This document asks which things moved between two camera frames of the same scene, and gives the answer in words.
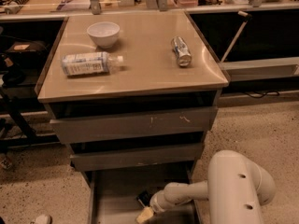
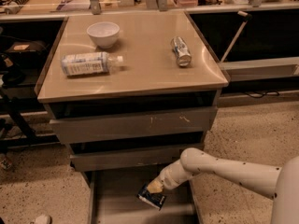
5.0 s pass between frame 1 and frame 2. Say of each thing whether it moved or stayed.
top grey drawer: stayed
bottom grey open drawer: stayed
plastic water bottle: stayed
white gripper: moved
